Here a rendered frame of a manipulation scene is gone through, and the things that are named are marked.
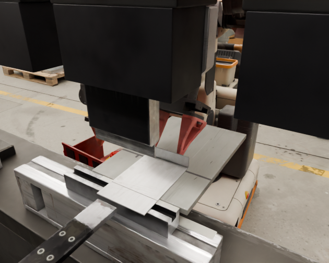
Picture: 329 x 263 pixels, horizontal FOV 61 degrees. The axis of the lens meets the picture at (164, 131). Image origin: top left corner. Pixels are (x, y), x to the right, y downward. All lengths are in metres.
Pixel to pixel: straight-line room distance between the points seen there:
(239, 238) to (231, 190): 1.07
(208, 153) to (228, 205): 1.01
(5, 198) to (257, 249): 0.51
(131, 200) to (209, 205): 1.11
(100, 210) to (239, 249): 0.25
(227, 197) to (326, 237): 0.66
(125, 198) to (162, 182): 0.06
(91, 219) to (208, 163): 0.22
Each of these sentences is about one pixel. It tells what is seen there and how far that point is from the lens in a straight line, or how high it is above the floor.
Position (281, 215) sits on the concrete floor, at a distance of 1.97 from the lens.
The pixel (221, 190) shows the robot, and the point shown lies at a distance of 1.60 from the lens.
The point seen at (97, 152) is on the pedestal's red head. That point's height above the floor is 0.74.
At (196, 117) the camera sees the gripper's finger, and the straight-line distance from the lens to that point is 0.45.
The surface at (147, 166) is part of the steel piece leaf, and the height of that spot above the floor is 1.00.
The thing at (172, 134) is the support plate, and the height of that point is 1.00.
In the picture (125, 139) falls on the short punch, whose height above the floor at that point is 1.09.
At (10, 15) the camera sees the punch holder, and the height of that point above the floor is 1.24.
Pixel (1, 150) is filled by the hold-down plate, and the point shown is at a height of 0.90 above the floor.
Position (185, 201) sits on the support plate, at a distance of 0.41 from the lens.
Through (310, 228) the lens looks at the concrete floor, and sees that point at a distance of 1.96.
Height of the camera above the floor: 1.27
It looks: 27 degrees down
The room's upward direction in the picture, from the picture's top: straight up
